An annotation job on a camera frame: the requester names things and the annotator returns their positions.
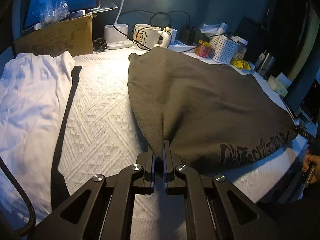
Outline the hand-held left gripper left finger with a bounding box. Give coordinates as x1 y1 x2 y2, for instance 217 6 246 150
29 146 156 240

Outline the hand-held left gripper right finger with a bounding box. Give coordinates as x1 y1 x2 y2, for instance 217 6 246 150
162 139 288 240

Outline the dark grey t-shirt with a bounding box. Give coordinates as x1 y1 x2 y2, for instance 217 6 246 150
127 47 299 175

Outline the person's right hand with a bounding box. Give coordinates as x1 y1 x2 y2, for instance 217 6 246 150
302 154 320 178

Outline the black device with lights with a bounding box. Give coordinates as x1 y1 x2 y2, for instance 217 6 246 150
299 77 320 123

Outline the tissue pack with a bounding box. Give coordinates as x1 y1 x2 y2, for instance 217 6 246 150
267 73 292 97

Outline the metal cup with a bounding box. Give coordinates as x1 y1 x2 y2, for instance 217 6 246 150
255 50 275 77

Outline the yellow packet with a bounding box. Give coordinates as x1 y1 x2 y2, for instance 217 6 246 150
230 58 252 70

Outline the glass jar with white lid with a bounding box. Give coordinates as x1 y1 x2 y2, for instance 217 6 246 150
235 37 248 59

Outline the dark cabinet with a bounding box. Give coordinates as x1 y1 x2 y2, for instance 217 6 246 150
235 17 272 55

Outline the white perforated basket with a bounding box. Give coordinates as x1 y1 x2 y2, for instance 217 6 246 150
209 34 240 63

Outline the red can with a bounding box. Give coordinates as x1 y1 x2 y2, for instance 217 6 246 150
195 40 212 57

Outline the white power strip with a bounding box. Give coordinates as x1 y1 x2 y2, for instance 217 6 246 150
169 41 200 50

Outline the white plastic bag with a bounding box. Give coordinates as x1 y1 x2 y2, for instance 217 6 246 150
200 22 228 37

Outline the white printed mug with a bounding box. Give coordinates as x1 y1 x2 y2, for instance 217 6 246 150
132 24 172 49

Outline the black power adapter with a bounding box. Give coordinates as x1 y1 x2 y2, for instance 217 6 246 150
180 27 197 44

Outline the white desk lamp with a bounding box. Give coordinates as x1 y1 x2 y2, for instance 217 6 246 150
104 0 133 50

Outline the white garment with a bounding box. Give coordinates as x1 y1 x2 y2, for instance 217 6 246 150
0 51 76 233

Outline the cardboard box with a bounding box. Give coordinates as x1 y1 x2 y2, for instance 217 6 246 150
12 14 97 57

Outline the clear plastic bag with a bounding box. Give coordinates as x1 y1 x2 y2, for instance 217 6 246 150
37 0 69 27

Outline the yellow-green door frame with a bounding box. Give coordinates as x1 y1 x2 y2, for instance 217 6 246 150
287 30 320 80

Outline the black braided cable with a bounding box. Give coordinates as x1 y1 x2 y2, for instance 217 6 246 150
0 159 37 237

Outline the coiled black cable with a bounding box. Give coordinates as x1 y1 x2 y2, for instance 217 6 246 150
92 38 108 53

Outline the black power cable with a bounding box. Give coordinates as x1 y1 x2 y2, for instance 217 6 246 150
115 10 190 50

